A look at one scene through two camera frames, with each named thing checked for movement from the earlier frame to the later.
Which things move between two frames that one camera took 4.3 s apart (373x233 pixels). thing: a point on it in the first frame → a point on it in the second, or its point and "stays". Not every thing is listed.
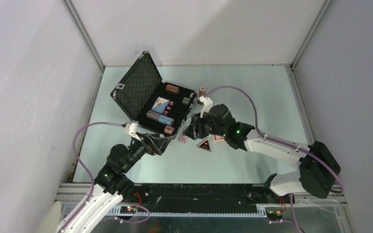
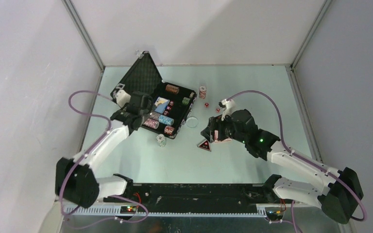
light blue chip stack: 166,120 stays
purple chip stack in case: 152,115 stays
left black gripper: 161,143 → 149,108
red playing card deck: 218,139 stays
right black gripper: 196,126 → 215,123
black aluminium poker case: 156,106 stays
